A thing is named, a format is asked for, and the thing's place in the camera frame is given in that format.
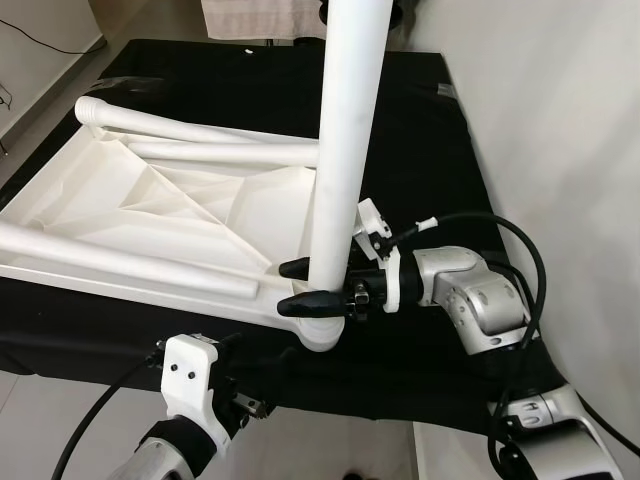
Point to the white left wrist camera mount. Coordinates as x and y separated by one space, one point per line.
190 375

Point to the grey tape piece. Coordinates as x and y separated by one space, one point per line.
445 92

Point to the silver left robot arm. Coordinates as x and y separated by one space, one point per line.
150 465

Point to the black tablecloth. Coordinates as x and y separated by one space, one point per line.
420 130

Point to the pink cloth cover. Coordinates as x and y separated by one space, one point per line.
250 15

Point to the clear tape piece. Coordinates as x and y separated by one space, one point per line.
130 85

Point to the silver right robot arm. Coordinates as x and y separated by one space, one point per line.
480 300

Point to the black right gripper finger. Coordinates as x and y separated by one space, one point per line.
310 303
295 268

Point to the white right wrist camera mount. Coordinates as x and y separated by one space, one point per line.
368 220

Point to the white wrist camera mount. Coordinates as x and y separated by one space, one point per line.
190 375
368 220

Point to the black round stool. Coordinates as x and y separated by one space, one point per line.
405 8

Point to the white plastic children table top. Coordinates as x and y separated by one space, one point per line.
170 215

